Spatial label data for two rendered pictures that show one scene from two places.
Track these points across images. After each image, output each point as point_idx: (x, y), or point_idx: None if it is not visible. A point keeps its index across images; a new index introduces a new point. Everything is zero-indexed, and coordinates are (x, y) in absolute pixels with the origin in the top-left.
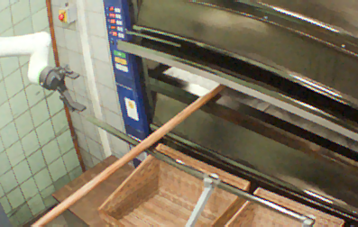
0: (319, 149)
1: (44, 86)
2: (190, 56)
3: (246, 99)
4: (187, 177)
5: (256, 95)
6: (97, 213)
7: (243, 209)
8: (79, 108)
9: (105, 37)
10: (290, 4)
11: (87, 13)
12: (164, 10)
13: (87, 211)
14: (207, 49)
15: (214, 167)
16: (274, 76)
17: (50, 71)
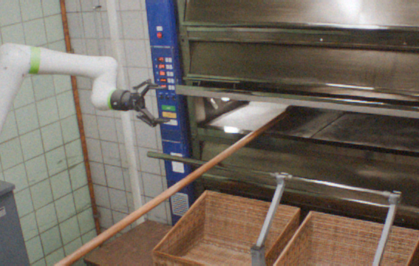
0: (377, 156)
1: (118, 106)
2: None
3: (290, 133)
4: (233, 216)
5: (315, 105)
6: (143, 265)
7: (301, 229)
8: (164, 120)
9: (149, 94)
10: (350, 17)
11: (128, 69)
12: (218, 55)
13: (131, 265)
14: (263, 82)
15: (261, 201)
16: None
17: (125, 91)
